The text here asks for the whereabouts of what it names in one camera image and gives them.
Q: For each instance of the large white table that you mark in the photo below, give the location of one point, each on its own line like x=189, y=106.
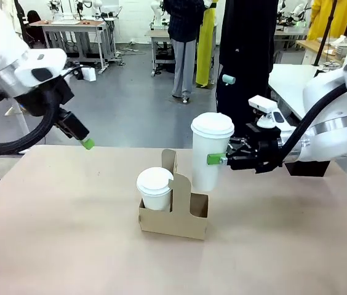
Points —
x=293, y=80

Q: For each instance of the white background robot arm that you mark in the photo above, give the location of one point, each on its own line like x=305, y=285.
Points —
x=56, y=6
x=89, y=3
x=293, y=9

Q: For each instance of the white equipment lab table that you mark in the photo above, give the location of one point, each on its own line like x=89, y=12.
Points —
x=290, y=30

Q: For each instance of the person in yellow coat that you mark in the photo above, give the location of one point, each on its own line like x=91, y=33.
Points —
x=327, y=21

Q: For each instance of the short white lidded paper cup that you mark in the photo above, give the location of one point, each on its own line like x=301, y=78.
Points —
x=155, y=184

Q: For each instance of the person in black Nike hoodie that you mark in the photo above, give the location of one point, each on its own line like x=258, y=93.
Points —
x=247, y=55

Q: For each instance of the tall white lidded paper cup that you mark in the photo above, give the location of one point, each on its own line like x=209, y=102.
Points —
x=204, y=172

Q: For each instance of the tan-topped white lab table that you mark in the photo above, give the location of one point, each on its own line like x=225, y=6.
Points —
x=72, y=26

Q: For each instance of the brown cardboard cup carrier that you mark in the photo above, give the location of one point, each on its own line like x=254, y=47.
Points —
x=173, y=224

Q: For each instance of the person plaid shirt grey trousers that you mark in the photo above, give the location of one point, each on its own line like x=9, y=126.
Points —
x=183, y=46

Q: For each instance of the teal cylinder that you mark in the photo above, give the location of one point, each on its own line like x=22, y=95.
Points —
x=229, y=79

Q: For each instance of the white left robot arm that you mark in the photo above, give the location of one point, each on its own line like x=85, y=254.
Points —
x=7, y=52

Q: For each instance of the yellow hanging apron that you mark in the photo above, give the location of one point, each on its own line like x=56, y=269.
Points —
x=205, y=49

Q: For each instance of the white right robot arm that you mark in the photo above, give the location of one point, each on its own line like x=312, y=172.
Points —
x=336, y=129

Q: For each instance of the black stand pole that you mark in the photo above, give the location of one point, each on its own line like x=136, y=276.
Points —
x=323, y=37

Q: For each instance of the grey lab table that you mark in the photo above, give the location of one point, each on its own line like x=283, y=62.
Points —
x=159, y=40

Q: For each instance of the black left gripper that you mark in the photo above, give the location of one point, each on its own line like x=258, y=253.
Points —
x=35, y=101

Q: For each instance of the black block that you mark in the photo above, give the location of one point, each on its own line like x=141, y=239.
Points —
x=307, y=169

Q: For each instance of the stack of white bowls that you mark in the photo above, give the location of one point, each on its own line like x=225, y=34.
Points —
x=342, y=46

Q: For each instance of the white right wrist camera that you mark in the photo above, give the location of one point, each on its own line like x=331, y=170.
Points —
x=262, y=104

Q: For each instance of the wooden-top bench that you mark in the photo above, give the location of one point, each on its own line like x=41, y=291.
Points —
x=318, y=49

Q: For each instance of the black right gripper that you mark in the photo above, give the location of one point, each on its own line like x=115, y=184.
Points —
x=259, y=150

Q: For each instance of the white box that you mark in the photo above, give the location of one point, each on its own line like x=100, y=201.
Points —
x=89, y=74

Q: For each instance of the black office chair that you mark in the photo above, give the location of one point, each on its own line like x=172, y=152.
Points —
x=36, y=26

